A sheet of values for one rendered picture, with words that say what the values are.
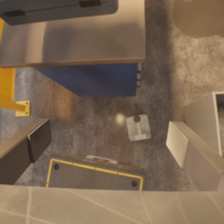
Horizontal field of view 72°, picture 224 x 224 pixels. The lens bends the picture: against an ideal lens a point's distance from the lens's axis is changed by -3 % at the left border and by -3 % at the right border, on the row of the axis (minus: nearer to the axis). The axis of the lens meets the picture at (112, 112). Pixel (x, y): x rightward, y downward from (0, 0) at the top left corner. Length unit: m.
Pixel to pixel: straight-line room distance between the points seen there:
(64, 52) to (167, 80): 1.10
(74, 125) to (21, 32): 1.01
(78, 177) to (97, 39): 0.91
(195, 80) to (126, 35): 1.11
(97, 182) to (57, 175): 0.29
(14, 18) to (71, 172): 0.98
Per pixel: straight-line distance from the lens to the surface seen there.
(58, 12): 0.38
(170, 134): 0.16
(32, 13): 0.40
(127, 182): 1.12
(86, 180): 1.17
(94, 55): 0.51
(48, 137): 0.17
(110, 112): 1.42
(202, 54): 1.66
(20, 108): 1.70
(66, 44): 0.56
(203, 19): 1.84
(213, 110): 0.95
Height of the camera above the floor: 1.39
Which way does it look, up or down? 80 degrees down
